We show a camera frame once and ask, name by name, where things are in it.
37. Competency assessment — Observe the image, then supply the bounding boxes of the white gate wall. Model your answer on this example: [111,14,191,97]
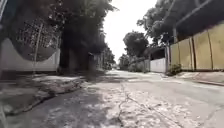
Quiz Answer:
[149,57,168,74]

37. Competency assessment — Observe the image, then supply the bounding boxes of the concrete sidewalk strip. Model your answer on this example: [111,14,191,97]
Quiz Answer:
[173,70,224,87]

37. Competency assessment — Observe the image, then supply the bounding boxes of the grey cracked concrete road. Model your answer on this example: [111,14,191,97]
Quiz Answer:
[6,69,224,128]

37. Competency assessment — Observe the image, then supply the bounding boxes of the building with dark roof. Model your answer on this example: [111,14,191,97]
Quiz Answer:
[171,0,224,44]

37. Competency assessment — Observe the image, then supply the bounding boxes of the thin pale pole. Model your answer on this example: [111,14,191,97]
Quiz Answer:
[32,20,44,75]

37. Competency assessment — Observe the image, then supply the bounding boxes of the small green bush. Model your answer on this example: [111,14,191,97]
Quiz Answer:
[167,63,183,77]

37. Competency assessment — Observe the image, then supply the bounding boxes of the yellow panel wall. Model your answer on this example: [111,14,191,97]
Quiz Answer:
[169,22,224,72]

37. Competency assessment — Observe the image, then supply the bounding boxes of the large dark tree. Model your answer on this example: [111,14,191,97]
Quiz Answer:
[43,0,118,75]

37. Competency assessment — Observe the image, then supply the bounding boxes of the white low wall with fence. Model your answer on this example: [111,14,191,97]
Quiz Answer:
[0,16,62,74]

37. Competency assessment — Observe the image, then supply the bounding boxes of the tall leafy tree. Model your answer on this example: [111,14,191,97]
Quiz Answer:
[136,0,201,48]

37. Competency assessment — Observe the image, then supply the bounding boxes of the round dark tree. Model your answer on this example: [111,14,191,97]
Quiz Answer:
[122,30,150,58]

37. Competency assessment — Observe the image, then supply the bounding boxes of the broken concrete rubble verge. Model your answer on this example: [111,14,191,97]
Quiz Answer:
[0,73,87,116]

